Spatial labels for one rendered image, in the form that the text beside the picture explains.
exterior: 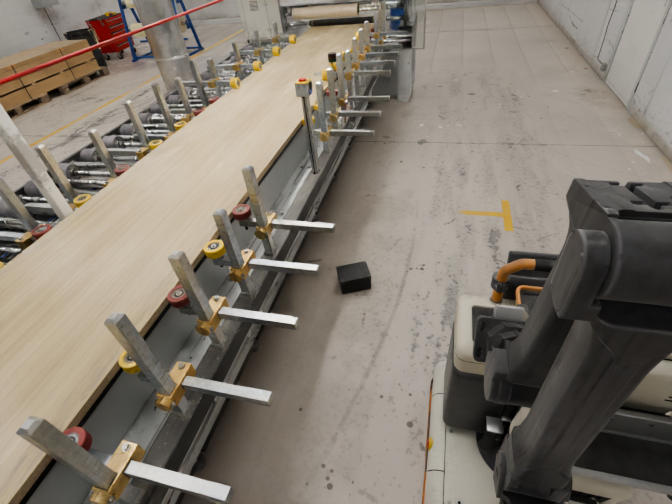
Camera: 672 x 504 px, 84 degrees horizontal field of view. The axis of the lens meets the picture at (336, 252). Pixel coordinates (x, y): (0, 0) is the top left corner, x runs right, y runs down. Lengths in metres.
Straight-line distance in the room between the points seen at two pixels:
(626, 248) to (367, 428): 1.74
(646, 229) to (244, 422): 1.93
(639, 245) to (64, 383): 1.31
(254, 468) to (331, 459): 0.35
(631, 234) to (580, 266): 0.03
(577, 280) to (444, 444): 1.38
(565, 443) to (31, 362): 1.37
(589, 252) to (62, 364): 1.34
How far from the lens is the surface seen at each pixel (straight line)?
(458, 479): 1.61
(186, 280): 1.20
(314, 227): 1.59
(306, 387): 2.08
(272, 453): 1.98
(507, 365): 0.61
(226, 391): 1.19
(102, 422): 1.42
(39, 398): 1.37
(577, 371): 0.39
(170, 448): 1.32
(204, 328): 1.32
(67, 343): 1.46
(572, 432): 0.47
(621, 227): 0.31
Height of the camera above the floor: 1.79
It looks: 41 degrees down
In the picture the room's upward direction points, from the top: 7 degrees counter-clockwise
